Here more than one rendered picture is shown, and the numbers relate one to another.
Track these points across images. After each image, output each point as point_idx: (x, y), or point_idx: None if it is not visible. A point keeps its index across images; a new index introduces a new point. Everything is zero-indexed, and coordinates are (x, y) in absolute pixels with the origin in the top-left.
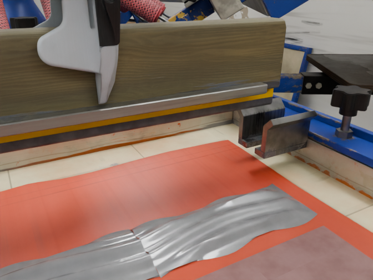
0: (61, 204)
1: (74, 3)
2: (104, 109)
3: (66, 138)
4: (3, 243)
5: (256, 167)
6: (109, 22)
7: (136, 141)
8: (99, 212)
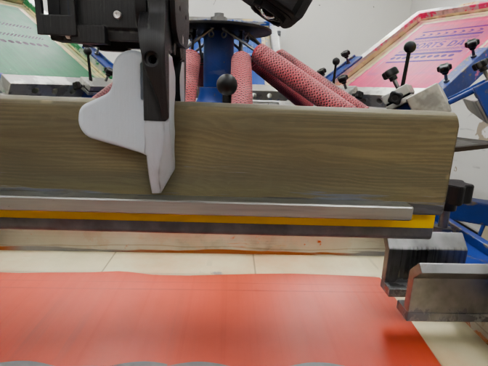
0: (128, 303)
1: (125, 68)
2: (154, 200)
3: (120, 228)
4: (39, 331)
5: (399, 330)
6: (154, 91)
7: (260, 252)
8: (155, 328)
